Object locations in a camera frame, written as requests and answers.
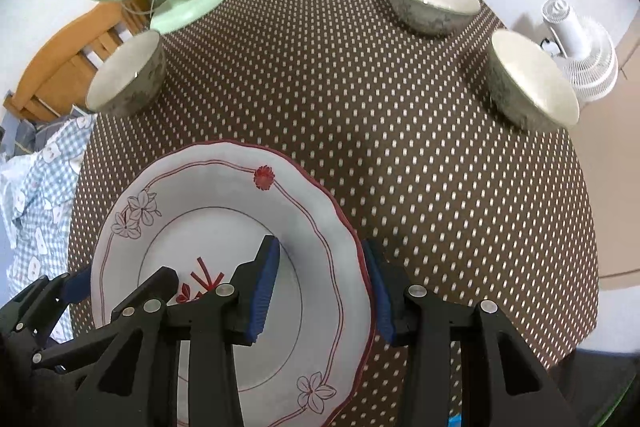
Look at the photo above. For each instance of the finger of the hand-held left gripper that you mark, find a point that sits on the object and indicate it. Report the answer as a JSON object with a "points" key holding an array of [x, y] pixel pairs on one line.
{"points": [[150, 284], [77, 284]]}

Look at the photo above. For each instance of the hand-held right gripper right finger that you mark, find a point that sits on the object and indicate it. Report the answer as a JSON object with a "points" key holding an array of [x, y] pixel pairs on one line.
{"points": [[382, 297]]}

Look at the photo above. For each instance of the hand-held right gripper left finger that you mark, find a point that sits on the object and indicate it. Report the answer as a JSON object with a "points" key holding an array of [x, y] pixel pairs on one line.
{"points": [[265, 287]]}

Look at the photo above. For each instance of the white plate with red flowers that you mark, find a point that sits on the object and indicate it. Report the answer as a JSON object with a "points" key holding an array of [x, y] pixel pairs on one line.
{"points": [[210, 192]]}

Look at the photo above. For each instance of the blue checkered blanket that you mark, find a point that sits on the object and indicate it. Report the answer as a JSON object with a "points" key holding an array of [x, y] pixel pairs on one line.
{"points": [[35, 187]]}

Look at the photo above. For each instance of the wooden chair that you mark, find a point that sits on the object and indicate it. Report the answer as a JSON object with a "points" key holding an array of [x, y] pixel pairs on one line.
{"points": [[60, 57]]}

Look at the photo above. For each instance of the beige door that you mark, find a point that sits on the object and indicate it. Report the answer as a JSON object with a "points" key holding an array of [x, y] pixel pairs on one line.
{"points": [[620, 182]]}

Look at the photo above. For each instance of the white floor fan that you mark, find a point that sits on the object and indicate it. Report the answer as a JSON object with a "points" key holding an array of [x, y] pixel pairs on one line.
{"points": [[585, 57]]}

